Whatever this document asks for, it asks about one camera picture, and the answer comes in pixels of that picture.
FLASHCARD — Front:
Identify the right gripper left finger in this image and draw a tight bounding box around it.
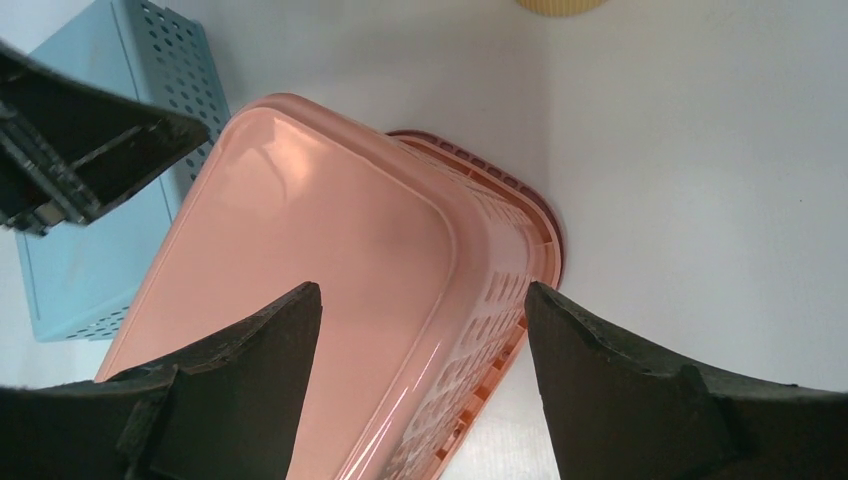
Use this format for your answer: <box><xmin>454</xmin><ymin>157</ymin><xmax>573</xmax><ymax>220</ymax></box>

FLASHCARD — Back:
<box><xmin>1</xmin><ymin>282</ymin><xmax>322</xmax><ymax>479</ymax></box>

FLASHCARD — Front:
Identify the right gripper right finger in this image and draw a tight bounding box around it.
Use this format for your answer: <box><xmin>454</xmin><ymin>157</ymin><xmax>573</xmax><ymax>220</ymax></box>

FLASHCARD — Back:
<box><xmin>525</xmin><ymin>282</ymin><xmax>847</xmax><ymax>479</ymax></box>

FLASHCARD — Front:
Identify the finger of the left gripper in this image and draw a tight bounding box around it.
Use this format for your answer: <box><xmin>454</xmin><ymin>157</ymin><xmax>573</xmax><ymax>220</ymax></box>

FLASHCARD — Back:
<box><xmin>1</xmin><ymin>44</ymin><xmax>209</xmax><ymax>236</ymax></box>

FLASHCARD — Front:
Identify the blue plastic basket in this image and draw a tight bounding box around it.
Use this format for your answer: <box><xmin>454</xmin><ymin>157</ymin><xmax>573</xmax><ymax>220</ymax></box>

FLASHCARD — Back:
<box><xmin>16</xmin><ymin>1</ymin><xmax>230</xmax><ymax>342</ymax></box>

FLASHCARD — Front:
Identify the pink plastic basket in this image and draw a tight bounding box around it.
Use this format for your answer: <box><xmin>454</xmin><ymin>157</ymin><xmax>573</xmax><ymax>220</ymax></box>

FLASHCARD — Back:
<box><xmin>97</xmin><ymin>94</ymin><xmax>565</xmax><ymax>479</ymax></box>

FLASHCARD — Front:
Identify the yellow perforated bin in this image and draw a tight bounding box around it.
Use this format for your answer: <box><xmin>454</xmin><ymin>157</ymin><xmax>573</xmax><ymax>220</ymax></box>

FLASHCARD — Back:
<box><xmin>516</xmin><ymin>0</ymin><xmax>607</xmax><ymax>18</ymax></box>

